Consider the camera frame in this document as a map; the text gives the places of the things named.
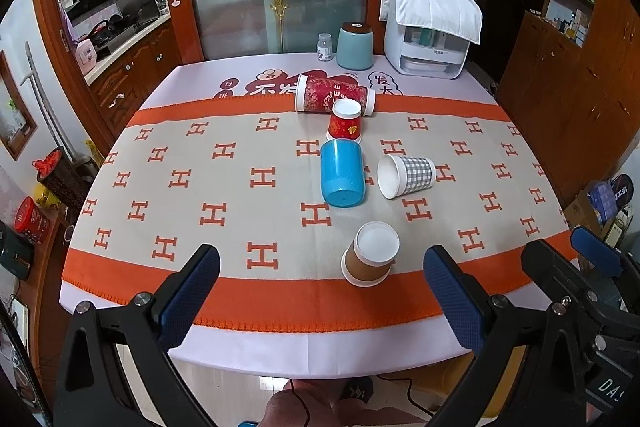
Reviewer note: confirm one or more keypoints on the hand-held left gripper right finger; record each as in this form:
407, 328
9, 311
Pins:
452, 292

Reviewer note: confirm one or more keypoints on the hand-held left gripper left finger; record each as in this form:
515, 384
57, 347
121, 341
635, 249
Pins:
192, 287

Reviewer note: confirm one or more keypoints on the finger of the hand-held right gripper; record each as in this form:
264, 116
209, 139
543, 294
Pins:
595, 248
545, 263

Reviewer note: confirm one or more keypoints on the blue plastic cup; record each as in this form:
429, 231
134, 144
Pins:
342, 172

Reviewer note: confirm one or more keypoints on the brown paper cup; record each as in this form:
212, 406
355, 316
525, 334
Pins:
370, 252

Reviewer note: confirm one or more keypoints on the grey checkered paper cup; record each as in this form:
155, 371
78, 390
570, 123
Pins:
407, 174

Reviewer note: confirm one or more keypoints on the small red paper cup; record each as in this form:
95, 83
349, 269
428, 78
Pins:
345, 122

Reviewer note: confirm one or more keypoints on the tall red paper cup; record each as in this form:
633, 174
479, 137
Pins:
325, 94

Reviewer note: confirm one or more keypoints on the cardboard box with packets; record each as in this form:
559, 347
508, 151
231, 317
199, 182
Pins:
600, 207

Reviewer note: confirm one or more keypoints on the orange patterned tablecloth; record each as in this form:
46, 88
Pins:
240, 207

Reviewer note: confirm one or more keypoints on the wooden side cabinet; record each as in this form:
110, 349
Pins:
565, 107

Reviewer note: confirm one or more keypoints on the dark woven basket red tassel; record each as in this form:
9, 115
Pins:
62, 179

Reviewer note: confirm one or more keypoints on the yellow jar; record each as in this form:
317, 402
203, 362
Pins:
46, 196

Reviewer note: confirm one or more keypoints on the person's leg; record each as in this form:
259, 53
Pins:
320, 404

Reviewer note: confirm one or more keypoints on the red round tin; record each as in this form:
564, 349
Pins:
31, 221

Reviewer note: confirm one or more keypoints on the wooden kitchen base cabinet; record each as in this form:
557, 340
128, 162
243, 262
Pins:
135, 77

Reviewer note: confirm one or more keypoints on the white countertop appliance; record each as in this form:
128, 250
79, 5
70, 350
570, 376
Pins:
425, 54

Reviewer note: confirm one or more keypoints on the wooden framed picture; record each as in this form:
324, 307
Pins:
12, 107

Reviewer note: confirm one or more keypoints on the pink box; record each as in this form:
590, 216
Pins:
86, 55

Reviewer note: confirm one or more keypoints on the teal canister with brown lid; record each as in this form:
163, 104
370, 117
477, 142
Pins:
355, 49

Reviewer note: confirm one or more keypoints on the small white bottle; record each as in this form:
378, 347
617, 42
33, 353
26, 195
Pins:
324, 49

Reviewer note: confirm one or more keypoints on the black wok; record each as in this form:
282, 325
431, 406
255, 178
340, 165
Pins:
122, 23

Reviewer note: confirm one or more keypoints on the white quilted cloth cover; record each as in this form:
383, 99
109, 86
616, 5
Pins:
430, 4

